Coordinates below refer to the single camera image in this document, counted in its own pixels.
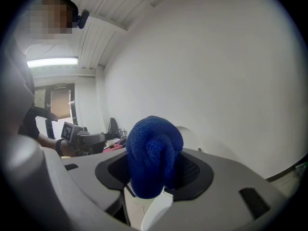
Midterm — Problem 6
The ceiling light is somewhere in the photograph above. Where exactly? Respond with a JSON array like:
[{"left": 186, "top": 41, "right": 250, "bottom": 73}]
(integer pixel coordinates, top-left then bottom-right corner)
[{"left": 26, "top": 55, "right": 79, "bottom": 69}]

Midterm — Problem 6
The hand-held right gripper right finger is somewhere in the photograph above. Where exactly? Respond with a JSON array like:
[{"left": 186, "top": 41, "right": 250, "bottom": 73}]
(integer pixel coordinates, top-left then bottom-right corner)
[{"left": 165, "top": 149, "right": 289, "bottom": 231}]

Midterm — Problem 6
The person's head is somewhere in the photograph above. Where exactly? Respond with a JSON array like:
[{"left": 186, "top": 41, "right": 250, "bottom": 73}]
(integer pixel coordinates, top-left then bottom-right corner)
[{"left": 28, "top": 0, "right": 80, "bottom": 41}]

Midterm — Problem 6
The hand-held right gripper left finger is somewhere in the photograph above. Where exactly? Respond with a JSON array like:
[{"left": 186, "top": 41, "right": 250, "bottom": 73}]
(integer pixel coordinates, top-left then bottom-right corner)
[{"left": 1, "top": 134, "right": 132, "bottom": 231}]

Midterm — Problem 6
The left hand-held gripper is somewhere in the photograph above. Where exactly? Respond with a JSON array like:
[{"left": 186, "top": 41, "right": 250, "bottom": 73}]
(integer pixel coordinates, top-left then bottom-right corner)
[{"left": 60, "top": 121, "right": 114, "bottom": 157}]

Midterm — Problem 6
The pink cloth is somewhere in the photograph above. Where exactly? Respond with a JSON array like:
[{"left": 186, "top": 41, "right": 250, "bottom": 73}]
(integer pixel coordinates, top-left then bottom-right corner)
[{"left": 103, "top": 141, "right": 127, "bottom": 152}]

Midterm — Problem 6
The black wristwatch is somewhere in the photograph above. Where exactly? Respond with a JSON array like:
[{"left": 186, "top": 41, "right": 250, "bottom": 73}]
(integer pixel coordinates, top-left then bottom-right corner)
[{"left": 55, "top": 139, "right": 66, "bottom": 157}]

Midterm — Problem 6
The person's left forearm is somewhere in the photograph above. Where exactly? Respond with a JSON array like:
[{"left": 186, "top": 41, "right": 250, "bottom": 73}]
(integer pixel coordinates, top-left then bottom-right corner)
[{"left": 38, "top": 132, "right": 78, "bottom": 158}]

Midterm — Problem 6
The black head camera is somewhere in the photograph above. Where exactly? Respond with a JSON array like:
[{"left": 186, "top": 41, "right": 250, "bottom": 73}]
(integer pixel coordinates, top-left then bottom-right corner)
[{"left": 77, "top": 9, "right": 90, "bottom": 30}]

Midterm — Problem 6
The brown door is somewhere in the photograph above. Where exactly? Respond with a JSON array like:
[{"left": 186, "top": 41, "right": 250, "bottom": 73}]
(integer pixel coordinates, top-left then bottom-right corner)
[{"left": 33, "top": 82, "right": 78, "bottom": 140}]

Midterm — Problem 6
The blue wiping cloth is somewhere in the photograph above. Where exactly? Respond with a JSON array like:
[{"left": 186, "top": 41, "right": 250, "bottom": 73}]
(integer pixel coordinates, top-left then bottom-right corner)
[{"left": 126, "top": 115, "right": 184, "bottom": 200}]

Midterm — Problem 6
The black shirt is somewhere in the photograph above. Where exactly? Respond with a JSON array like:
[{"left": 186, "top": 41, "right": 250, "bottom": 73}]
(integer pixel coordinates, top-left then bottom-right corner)
[{"left": 17, "top": 104, "right": 59, "bottom": 141}]

